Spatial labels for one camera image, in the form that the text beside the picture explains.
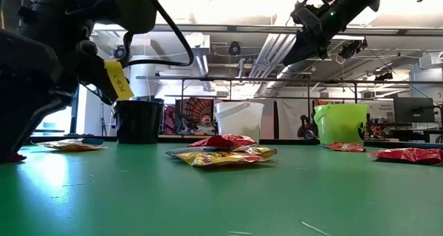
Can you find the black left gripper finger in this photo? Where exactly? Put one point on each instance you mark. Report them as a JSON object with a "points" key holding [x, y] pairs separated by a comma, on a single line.
{"points": [[27, 90]]}

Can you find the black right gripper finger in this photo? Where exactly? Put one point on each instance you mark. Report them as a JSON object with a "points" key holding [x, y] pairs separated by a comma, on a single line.
{"points": [[304, 49]]}

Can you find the red Skittles candy packet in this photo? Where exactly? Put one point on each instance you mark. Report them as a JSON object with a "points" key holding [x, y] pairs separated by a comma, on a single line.
{"points": [[16, 157], [408, 155], [225, 142], [346, 146]]}

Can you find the white blue candy bar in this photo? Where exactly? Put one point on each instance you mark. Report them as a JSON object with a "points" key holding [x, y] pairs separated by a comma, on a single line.
{"points": [[183, 150], [322, 145]]}

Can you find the black ceiling spotlight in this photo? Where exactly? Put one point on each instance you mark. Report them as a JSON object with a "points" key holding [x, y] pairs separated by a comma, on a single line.
{"points": [[120, 52], [234, 48]]}

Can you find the black pipe rack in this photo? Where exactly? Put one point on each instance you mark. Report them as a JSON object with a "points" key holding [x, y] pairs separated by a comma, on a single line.
{"points": [[263, 79]]}

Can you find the white hanging banner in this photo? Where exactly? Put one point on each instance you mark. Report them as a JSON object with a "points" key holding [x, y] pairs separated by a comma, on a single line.
{"points": [[294, 118]]}

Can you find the green plastic bucket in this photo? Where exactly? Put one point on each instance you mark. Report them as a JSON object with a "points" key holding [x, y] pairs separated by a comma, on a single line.
{"points": [[341, 125]]}

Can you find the white round column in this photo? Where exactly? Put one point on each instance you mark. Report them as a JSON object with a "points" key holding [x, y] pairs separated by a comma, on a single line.
{"points": [[143, 83]]}

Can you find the white plastic bucket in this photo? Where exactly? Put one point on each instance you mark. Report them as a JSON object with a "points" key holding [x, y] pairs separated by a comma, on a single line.
{"points": [[239, 122]]}

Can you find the black plastic bucket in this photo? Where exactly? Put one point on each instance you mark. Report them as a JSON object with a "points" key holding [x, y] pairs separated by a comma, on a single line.
{"points": [[138, 125]]}

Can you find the black office monitor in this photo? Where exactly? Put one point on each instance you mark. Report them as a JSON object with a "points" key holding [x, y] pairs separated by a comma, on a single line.
{"points": [[413, 109]]}

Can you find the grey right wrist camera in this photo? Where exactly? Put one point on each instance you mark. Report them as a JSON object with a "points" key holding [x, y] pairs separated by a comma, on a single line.
{"points": [[307, 19]]}

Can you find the black ceiling camera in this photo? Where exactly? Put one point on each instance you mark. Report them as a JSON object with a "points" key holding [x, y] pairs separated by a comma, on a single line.
{"points": [[351, 49], [384, 76]]}

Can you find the white wall sign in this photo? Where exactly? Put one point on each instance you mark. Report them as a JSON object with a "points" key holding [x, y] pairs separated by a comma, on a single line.
{"points": [[382, 110]]}

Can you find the colourful wall poster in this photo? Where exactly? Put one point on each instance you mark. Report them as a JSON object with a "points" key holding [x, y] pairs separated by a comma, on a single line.
{"points": [[194, 116]]}

